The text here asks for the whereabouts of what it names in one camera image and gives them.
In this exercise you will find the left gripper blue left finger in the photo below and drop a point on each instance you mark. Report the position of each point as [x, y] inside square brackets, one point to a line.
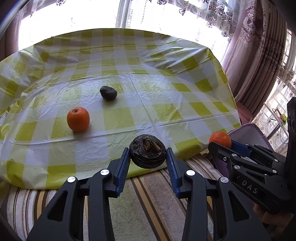
[106, 183]

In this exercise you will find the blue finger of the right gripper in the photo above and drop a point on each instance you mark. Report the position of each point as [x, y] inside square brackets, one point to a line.
[224, 152]
[241, 149]

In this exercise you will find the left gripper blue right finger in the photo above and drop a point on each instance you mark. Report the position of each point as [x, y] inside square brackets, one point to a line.
[187, 183]

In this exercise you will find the dark wrinkled round fruit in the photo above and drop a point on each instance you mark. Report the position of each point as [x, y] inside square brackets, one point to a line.
[147, 151]

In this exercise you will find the orange with stem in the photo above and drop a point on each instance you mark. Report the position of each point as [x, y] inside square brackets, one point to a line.
[78, 119]

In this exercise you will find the black wrinkled avocado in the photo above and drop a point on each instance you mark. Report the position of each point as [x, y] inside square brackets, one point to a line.
[108, 93]

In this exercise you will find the person right hand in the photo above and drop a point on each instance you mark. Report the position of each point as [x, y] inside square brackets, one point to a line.
[279, 220]

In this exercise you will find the purple white cardboard box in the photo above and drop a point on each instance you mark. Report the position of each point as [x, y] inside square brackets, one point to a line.
[246, 134]

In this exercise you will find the striped towel cushion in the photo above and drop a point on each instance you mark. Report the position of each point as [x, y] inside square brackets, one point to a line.
[147, 209]

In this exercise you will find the yellow checkered plastic tablecloth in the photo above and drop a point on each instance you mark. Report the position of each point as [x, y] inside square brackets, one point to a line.
[72, 103]

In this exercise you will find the pink curtain right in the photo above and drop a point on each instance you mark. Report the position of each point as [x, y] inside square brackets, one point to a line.
[255, 53]

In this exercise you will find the white lace sheer curtain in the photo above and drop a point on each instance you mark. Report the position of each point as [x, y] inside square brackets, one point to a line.
[198, 21]

